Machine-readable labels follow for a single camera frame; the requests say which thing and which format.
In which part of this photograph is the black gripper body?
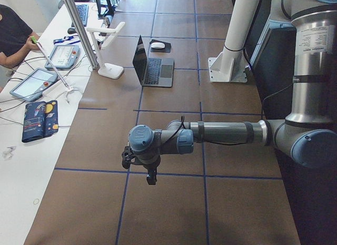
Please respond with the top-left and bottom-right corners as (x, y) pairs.
(141, 156), (161, 174)

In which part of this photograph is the grey laptop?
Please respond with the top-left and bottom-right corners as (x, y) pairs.
(132, 36), (174, 87)

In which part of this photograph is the black mouse pad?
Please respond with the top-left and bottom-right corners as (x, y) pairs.
(150, 40), (171, 53)

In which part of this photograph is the white computer mouse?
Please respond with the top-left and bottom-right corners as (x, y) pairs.
(151, 42), (165, 50)

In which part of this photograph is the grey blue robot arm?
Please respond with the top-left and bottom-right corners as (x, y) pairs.
(122, 0), (336, 185)

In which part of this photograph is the white desk lamp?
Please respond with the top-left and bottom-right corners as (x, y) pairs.
(86, 21), (126, 80)

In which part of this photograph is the black desk mouse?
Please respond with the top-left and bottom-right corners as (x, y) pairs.
(67, 27), (77, 34)

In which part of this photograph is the reacher grabber stick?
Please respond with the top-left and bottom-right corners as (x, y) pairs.
(30, 36), (80, 103)

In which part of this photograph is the dark space pattern pouch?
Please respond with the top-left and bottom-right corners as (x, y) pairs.
(22, 100), (58, 143)

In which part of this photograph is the blue teach pendant far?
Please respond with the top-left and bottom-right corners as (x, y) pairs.
(49, 44), (80, 70)

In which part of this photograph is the blue teach pendant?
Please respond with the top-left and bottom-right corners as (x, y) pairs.
(49, 44), (80, 70)
(9, 68), (57, 102)

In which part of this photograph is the blue teach pendant near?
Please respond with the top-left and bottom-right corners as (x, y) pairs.
(9, 68), (57, 102)

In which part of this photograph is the black monitor stand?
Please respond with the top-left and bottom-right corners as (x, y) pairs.
(95, 0), (115, 19)

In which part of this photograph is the black keyboard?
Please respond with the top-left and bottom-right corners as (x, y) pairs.
(76, 4), (89, 26)

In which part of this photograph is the person in black shirt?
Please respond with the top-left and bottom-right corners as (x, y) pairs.
(1, 5), (39, 68)

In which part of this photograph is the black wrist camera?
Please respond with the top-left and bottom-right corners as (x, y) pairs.
(122, 146), (135, 169)

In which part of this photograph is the white mounting post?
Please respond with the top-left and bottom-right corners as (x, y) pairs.
(208, 0), (260, 83)

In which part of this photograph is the aluminium frame post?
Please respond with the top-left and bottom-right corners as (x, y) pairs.
(63, 0), (98, 70)

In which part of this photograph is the blue lanyard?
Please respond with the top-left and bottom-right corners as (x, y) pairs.
(53, 35), (81, 45)

